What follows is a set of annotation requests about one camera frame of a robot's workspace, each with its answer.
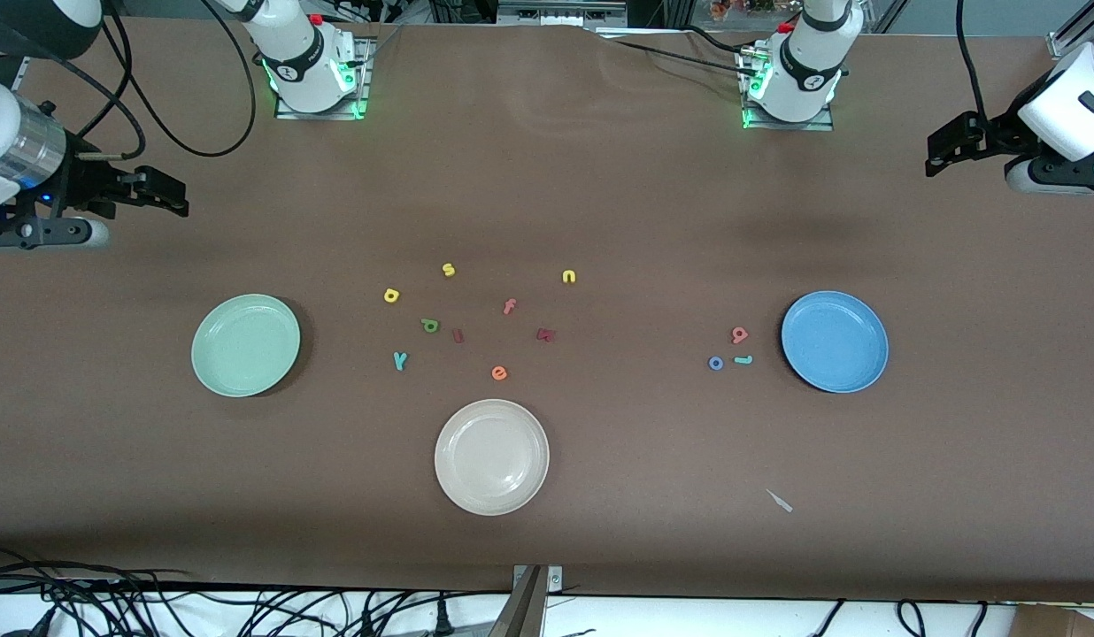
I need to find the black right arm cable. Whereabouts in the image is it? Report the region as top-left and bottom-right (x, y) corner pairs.
(69, 0), (256, 160)

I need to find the grey metal beam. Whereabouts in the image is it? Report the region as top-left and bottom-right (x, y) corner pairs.
(487, 566), (548, 637)

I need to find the beige plate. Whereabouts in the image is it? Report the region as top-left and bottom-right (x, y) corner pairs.
(434, 398), (551, 517)

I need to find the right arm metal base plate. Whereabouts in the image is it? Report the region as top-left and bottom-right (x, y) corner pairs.
(275, 40), (373, 120)

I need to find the grey metal table bracket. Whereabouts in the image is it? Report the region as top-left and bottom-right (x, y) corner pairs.
(512, 564), (564, 592)

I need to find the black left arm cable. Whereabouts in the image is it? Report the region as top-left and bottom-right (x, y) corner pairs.
(954, 0), (992, 118)

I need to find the grey metal box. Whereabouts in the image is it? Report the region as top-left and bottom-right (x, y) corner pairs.
(497, 0), (629, 27)

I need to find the aluminium frame profile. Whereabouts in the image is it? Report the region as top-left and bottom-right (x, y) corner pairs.
(1047, 0), (1094, 59)

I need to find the brown cardboard box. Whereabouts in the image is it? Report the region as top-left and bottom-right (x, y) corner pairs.
(1012, 603), (1094, 637)

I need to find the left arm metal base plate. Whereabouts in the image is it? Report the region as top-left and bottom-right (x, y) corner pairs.
(740, 44), (836, 132)

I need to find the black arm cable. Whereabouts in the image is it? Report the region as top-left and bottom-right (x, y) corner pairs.
(69, 0), (256, 160)
(954, 0), (992, 118)

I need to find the black base power cable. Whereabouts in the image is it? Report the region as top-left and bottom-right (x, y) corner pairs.
(600, 25), (760, 73)

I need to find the green plate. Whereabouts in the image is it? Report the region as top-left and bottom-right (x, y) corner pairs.
(190, 294), (302, 398)

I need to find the blue plate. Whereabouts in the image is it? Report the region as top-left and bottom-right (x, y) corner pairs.
(781, 290), (890, 394)

